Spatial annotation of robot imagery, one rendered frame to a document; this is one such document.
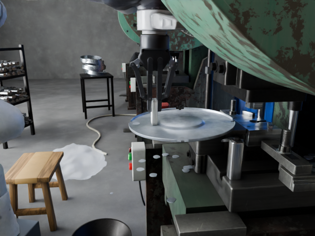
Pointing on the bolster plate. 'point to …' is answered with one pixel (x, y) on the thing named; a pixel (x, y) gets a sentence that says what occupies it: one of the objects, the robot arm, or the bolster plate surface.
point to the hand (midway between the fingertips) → (154, 111)
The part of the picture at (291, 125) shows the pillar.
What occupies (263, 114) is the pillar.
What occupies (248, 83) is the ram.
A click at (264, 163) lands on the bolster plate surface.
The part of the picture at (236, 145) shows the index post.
